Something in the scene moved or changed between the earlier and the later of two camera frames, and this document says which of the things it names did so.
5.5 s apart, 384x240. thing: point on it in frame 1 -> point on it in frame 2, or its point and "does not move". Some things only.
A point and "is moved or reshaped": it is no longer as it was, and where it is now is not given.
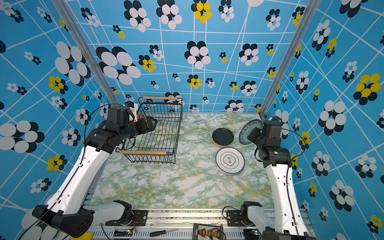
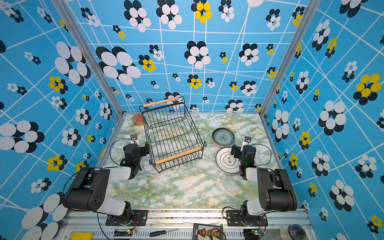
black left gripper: x=145 y=128 -> x=142 y=150
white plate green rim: x=230 y=161 does not move
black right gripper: x=257 y=131 -> x=238 y=150
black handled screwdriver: x=161 y=232 does not move
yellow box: x=86 y=236 does not move
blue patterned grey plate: x=246 y=128 -> x=223 y=137
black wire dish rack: x=158 y=146 is moved or reshaped
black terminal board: x=207 y=232 does not move
